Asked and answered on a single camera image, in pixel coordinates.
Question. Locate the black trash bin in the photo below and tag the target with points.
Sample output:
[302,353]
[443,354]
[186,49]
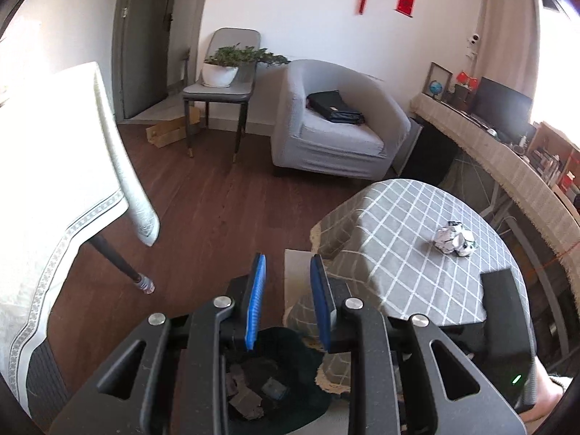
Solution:
[276,385]

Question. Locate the wooden picture frame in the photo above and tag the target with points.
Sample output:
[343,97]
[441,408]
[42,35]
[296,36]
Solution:
[442,75]

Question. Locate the black bag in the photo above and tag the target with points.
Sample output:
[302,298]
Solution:
[335,106]

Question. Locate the grey green door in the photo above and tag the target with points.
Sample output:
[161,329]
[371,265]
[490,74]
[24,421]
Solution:
[140,45]

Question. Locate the grey upright panel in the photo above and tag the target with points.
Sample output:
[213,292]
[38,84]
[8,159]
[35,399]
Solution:
[408,147]

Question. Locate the white patterned tablecloth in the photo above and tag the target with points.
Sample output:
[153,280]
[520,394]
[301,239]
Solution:
[59,181]

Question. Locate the person's right hand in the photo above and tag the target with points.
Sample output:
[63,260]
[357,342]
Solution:
[548,401]

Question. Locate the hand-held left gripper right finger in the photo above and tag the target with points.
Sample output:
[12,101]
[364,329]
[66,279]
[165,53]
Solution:
[321,301]

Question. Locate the black table leg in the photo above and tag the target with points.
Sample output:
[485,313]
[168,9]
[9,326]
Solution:
[120,263]

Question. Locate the wooden bookshelf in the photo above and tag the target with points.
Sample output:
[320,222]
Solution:
[555,158]

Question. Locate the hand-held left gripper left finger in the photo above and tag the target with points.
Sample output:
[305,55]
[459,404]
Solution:
[254,299]

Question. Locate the grey armchair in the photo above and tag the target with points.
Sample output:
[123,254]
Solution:
[335,136]

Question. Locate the desk with beige cloth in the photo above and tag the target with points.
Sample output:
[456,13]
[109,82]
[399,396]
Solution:
[507,167]

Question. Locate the grey dining chair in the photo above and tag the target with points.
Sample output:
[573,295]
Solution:
[226,90]

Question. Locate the potted plant white pot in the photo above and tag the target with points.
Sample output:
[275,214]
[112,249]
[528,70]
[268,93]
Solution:
[222,72]

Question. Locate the window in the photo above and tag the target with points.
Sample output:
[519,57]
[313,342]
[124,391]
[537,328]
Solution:
[559,68]

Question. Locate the white folding rack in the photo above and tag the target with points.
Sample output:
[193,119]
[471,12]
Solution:
[485,190]

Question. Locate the round table grey checked tablecloth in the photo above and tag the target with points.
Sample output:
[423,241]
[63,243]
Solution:
[421,253]

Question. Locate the black monitor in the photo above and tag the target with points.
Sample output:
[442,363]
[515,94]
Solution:
[503,106]

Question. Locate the small blue globe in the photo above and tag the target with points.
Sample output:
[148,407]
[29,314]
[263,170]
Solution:
[436,87]

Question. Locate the small red flags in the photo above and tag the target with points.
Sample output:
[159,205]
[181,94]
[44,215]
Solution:
[467,80]

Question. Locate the crumpled black white paper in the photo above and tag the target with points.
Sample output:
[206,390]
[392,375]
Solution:
[446,237]
[466,245]

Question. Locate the beige curtain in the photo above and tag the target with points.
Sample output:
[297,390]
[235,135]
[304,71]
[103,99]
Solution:
[507,36]

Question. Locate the white security camera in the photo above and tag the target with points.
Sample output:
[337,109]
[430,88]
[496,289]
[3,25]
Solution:
[474,40]

